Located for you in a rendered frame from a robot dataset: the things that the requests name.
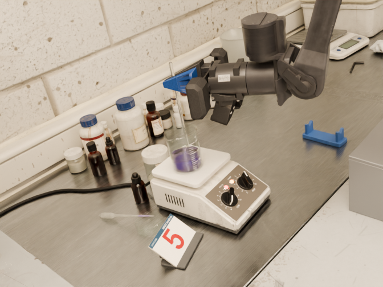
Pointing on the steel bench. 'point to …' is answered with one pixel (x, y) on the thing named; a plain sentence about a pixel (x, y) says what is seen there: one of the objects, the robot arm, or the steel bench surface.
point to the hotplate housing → (217, 214)
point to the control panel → (246, 200)
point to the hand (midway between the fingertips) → (182, 82)
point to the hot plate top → (215, 162)
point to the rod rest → (327, 138)
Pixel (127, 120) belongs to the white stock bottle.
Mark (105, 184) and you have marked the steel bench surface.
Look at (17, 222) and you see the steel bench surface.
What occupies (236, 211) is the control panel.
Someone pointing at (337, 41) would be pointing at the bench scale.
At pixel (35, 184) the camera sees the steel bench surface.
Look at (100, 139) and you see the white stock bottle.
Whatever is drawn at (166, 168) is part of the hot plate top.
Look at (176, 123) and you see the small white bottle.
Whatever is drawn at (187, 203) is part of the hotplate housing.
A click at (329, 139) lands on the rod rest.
